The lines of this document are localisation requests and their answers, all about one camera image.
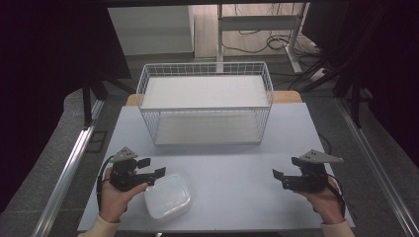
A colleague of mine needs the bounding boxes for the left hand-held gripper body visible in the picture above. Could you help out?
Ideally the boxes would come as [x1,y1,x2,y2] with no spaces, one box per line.
[109,146,157,193]

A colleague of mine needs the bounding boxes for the aluminium rail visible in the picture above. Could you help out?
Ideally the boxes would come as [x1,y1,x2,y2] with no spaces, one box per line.
[31,98,107,237]
[334,97,419,237]

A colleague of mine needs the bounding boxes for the white metal desk frame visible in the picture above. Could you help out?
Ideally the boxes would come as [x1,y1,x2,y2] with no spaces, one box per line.
[215,2,310,74]

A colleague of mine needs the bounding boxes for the black curtain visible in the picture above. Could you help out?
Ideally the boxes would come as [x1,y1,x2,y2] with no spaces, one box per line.
[300,0,419,169]
[0,0,132,213]

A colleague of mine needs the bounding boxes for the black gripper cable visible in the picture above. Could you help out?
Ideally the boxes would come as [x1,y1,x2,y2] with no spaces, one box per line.
[96,155,115,212]
[325,173,348,219]

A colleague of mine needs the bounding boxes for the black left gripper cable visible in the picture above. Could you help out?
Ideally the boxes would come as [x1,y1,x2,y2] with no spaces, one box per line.
[96,155,115,212]

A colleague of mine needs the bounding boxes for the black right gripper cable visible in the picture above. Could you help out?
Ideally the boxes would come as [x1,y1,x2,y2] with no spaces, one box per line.
[325,173,348,219]

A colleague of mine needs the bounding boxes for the white plastic lidded container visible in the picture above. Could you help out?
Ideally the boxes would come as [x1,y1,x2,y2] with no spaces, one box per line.
[143,173,193,221]

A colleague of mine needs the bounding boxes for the white power strip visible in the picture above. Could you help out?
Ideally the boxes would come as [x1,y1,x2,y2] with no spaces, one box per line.
[308,67,329,83]

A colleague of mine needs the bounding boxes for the black stand leg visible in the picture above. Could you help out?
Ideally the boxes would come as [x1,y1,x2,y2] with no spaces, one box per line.
[81,77,94,130]

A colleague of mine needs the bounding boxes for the person's left hand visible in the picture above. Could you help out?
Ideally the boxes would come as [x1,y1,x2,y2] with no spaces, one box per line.
[98,167,149,224]

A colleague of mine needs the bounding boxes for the black floor cables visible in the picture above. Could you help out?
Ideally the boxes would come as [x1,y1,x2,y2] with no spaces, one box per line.
[220,3,327,92]

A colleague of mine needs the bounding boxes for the white cabinet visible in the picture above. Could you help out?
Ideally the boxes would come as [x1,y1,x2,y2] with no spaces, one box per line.
[108,5,196,56]

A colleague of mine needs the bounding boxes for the person's right hand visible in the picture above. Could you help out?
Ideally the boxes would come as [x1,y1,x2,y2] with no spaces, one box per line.
[293,177,347,226]

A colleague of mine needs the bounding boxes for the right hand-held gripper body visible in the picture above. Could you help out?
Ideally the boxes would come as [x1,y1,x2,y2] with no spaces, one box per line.
[281,148,345,194]

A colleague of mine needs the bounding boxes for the white wire basket rack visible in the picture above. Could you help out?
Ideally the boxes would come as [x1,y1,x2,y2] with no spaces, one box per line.
[135,61,275,147]

